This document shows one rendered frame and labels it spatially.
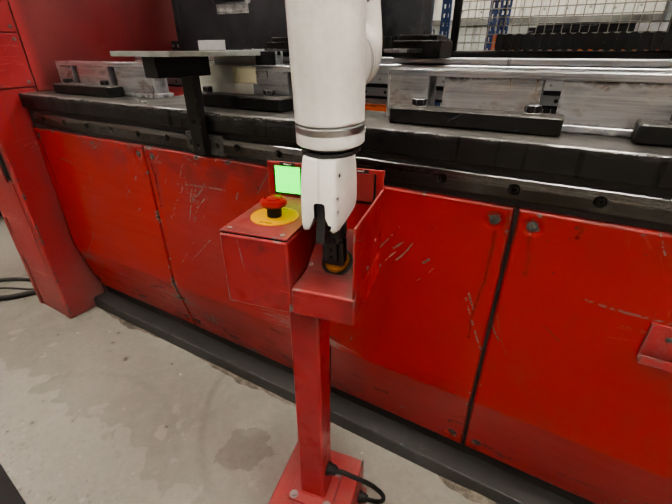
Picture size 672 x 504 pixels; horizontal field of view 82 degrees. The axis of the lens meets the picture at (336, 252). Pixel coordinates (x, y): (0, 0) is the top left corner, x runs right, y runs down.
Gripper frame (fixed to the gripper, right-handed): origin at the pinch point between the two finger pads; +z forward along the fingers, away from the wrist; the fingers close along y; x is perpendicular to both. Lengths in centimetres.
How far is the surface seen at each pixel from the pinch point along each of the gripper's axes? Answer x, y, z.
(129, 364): -88, -21, 76
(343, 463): -1, -3, 63
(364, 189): 1.8, -9.7, -5.8
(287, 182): -11.4, -9.6, -5.6
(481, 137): 18.1, -22.7, -11.3
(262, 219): -10.8, 0.7, -3.9
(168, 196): -63, -36, 14
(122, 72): -87, -56, -15
